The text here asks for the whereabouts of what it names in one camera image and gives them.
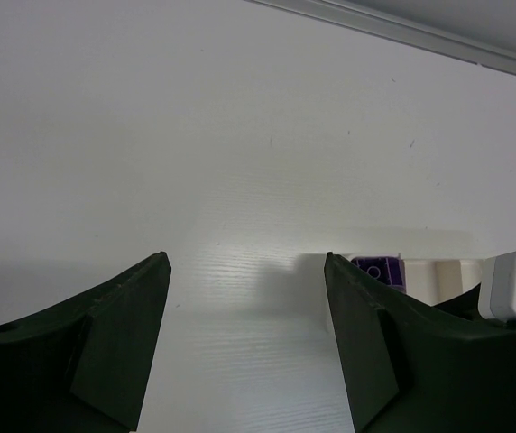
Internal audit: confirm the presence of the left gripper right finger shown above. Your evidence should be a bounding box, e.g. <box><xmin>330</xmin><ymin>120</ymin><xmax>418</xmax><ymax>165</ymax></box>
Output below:
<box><xmin>324</xmin><ymin>253</ymin><xmax>516</xmax><ymax>432</ymax></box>

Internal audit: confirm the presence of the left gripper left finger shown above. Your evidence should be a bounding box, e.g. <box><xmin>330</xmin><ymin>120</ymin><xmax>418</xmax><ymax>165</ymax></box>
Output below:
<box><xmin>0</xmin><ymin>252</ymin><xmax>170</xmax><ymax>432</ymax></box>

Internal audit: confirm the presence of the purple lego brick top pile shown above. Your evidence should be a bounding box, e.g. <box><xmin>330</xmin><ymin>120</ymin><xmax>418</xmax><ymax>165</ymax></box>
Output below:
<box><xmin>350</xmin><ymin>256</ymin><xmax>407</xmax><ymax>293</ymax></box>

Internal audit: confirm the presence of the white three-compartment tray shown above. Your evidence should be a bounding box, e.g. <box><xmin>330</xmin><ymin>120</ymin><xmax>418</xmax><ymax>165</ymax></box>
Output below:
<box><xmin>302</xmin><ymin>252</ymin><xmax>489</xmax><ymax>308</ymax></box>

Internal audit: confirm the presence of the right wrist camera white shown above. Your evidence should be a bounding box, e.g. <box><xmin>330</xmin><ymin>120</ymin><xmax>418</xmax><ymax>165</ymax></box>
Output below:
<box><xmin>478</xmin><ymin>252</ymin><xmax>516</xmax><ymax>322</ymax></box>

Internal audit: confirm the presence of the aluminium frame rail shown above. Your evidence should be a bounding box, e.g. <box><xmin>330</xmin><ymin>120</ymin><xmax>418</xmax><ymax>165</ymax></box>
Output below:
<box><xmin>259</xmin><ymin>1</ymin><xmax>516</xmax><ymax>76</ymax></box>

